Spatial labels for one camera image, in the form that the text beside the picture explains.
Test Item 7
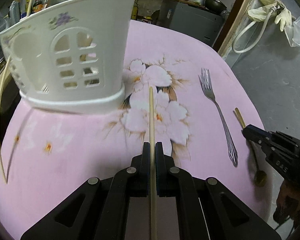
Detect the wooden chopstick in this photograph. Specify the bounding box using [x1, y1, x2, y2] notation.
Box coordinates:
[149, 87, 158, 240]

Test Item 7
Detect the white plastic utensil holder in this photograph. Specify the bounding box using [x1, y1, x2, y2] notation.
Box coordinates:
[0, 0, 135, 114]

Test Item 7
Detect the black wok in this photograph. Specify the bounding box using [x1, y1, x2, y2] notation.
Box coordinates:
[205, 0, 227, 13]

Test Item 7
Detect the silver fork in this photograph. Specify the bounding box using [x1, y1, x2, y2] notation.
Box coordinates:
[199, 68, 238, 167]

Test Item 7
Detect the gold long-handled spoon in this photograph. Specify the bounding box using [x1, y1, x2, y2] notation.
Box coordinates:
[234, 107, 267, 187]

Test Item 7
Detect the clear plastic bag on hook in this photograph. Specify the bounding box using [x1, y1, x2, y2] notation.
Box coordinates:
[284, 17, 300, 48]

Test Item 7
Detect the bent pale chopstick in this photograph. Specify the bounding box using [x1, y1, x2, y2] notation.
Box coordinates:
[0, 55, 12, 184]

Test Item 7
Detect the soy sauce bottle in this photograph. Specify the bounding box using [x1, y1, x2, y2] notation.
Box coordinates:
[32, 0, 43, 13]

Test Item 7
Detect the pink floral table cloth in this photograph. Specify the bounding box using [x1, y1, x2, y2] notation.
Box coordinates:
[0, 21, 271, 239]

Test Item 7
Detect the grey cabinet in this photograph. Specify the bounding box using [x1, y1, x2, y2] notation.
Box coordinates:
[158, 0, 224, 46]

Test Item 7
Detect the white rubber glove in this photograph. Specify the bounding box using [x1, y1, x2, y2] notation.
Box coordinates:
[248, 0, 296, 32]

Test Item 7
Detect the white hose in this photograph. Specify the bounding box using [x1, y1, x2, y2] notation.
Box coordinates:
[231, 4, 282, 54]

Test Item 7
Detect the person's right hand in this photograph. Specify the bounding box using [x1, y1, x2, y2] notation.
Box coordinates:
[273, 180, 300, 228]

